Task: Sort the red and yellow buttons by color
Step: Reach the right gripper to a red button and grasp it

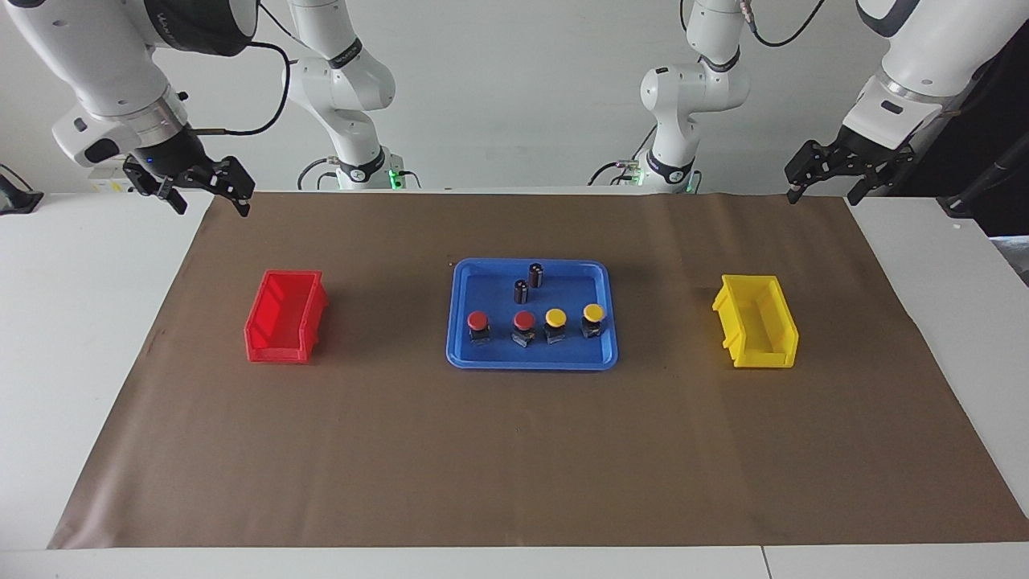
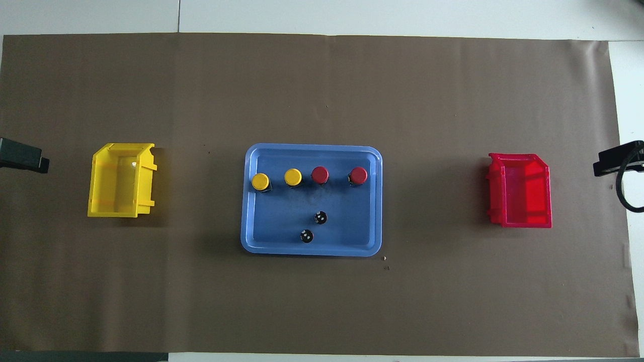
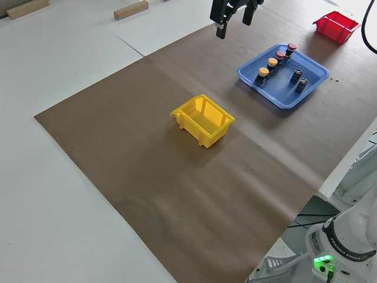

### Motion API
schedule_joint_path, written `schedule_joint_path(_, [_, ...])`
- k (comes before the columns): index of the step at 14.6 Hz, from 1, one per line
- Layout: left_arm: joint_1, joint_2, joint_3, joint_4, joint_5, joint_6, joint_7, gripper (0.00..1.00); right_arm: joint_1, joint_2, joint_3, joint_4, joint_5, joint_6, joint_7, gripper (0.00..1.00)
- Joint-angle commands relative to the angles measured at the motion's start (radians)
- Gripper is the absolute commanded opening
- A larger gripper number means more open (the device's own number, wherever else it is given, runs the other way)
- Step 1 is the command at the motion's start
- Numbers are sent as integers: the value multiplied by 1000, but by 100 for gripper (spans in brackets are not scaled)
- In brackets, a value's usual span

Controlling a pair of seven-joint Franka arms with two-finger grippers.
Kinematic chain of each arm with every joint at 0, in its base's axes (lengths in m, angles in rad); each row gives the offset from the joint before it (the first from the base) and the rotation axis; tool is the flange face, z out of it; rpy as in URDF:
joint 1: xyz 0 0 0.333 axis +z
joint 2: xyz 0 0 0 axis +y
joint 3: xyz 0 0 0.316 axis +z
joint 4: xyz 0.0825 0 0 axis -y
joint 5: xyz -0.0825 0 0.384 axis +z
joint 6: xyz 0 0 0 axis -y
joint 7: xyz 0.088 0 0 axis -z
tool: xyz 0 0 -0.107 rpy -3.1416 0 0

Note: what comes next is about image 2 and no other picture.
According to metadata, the brown paper table mat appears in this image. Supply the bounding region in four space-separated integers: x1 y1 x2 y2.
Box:
0 33 639 355

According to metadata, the red plastic bin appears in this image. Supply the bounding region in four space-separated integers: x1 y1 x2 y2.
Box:
486 153 552 229

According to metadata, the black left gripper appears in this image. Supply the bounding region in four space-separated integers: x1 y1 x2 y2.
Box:
0 137 50 174

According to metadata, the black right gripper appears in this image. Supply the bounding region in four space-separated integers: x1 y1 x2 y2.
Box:
593 141 644 177

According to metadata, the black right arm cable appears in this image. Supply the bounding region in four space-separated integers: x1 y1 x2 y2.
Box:
616 148 644 213

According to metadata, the yellow plastic bin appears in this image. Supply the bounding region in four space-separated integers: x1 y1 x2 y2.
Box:
88 143 157 218

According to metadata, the blue plastic tray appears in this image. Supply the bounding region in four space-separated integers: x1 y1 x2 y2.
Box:
240 143 383 257

